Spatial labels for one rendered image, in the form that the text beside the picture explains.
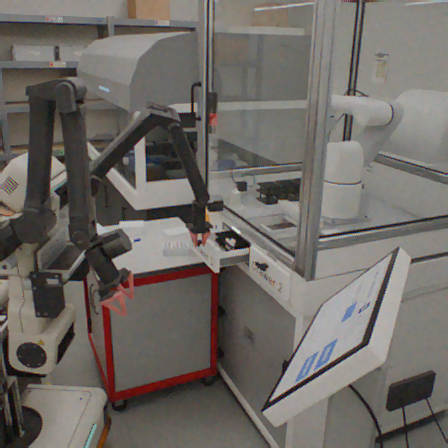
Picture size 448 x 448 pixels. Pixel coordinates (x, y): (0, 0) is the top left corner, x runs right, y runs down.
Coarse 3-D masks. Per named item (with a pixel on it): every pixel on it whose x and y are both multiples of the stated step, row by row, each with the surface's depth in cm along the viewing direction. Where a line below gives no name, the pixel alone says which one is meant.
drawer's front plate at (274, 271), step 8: (256, 248) 196; (256, 256) 194; (264, 256) 189; (272, 264) 183; (264, 272) 190; (272, 272) 184; (280, 272) 178; (288, 272) 176; (264, 280) 190; (272, 280) 184; (280, 280) 179; (288, 280) 175; (272, 288) 185; (288, 288) 176; (280, 296) 180; (288, 296) 177
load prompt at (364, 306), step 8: (384, 264) 127; (376, 272) 126; (376, 280) 119; (368, 288) 119; (376, 288) 113; (368, 296) 113; (360, 304) 113; (368, 304) 108; (360, 312) 107; (368, 312) 103
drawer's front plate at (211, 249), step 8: (208, 240) 203; (192, 248) 221; (208, 248) 202; (216, 248) 196; (200, 256) 213; (208, 256) 203; (216, 256) 196; (208, 264) 205; (216, 264) 197; (216, 272) 199
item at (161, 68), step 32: (192, 32) 257; (96, 64) 341; (128, 64) 264; (160, 64) 255; (192, 64) 262; (128, 96) 257; (160, 96) 261; (128, 192) 287; (160, 192) 279; (192, 192) 288
